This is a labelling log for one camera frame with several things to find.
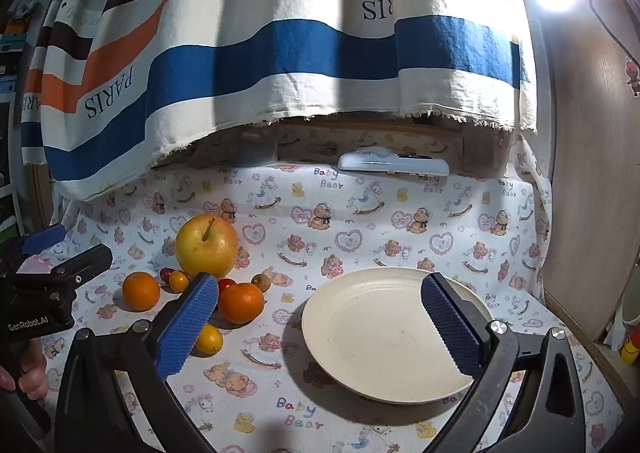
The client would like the small yellow kumquat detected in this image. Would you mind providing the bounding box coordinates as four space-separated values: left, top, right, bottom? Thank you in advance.
194 324 224 355

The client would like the bear print tablecloth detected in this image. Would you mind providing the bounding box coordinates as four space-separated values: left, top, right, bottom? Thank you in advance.
42 126 613 453

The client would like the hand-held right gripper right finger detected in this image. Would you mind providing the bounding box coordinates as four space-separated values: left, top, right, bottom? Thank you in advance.
421 272 586 453

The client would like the orange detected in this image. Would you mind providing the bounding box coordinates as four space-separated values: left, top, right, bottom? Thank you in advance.
122 271 161 312
218 282 265 324

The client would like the cream round plate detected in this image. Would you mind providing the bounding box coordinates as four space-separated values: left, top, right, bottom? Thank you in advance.
301 267 494 405

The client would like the bear wall sticker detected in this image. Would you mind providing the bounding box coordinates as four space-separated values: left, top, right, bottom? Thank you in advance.
624 57 640 98

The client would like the black cable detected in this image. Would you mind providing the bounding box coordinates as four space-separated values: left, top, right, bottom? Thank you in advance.
589 0 640 61

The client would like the red yellow toy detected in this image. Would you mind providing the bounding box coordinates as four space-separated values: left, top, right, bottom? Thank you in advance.
620 335 640 366

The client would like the grey translucent container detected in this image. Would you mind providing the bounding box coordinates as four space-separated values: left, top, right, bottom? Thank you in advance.
234 130 279 168

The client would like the large yellow apple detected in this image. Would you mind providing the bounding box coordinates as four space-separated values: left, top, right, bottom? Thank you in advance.
175 214 239 280

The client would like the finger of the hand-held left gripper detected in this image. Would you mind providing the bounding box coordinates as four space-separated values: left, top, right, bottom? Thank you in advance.
21 224 67 255
15 244 113 292

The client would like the white remote control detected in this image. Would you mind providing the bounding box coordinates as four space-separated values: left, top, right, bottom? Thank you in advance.
337 147 450 179

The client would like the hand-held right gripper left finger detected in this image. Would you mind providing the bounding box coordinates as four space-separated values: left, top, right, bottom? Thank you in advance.
54 273 221 453

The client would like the striped orange blue white cloth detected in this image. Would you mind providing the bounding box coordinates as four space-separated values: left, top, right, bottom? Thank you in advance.
20 0 538 201

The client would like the person's left hand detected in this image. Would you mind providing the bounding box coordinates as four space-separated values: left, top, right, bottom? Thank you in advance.
0 338 49 395

